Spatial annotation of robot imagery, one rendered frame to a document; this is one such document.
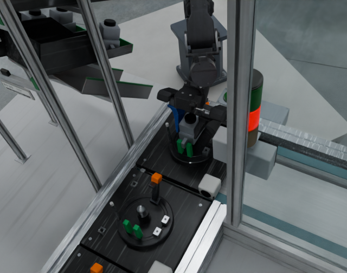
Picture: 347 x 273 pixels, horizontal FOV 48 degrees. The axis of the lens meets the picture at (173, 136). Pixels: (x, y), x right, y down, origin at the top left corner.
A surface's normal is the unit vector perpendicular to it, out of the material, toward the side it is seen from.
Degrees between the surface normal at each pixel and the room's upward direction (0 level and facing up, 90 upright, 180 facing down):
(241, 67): 90
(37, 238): 0
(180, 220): 0
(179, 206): 0
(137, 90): 90
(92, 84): 90
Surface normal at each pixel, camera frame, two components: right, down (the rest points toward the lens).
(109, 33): 0.36, 0.56
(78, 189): -0.11, -0.60
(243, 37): -0.49, 0.73
